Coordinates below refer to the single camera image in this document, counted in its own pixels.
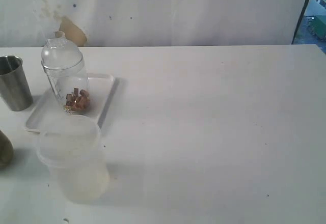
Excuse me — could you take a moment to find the green container outside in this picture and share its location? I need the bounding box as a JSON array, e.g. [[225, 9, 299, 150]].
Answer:
[[308, 15, 325, 41]]

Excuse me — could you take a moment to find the translucent plastic cup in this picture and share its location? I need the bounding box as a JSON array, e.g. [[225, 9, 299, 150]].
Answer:
[[36, 115, 110, 203]]

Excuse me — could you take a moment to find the brown wooden bowl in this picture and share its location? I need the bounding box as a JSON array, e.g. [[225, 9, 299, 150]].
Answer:
[[0, 131, 14, 169]]

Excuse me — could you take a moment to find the black metal frame post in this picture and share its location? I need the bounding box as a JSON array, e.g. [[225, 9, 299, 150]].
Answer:
[[291, 0, 309, 44]]

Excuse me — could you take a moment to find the clear plastic shaker body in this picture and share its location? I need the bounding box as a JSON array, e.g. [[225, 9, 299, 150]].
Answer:
[[42, 65, 91, 115]]

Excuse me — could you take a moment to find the stainless steel cup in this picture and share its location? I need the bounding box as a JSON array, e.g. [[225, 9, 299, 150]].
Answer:
[[1, 55, 33, 111]]

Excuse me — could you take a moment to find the white rectangular tray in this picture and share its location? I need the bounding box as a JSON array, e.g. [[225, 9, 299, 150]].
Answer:
[[24, 73, 118, 133]]

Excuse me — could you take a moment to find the clear dome lid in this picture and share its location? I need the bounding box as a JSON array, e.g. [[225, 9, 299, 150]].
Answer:
[[41, 31, 85, 77]]

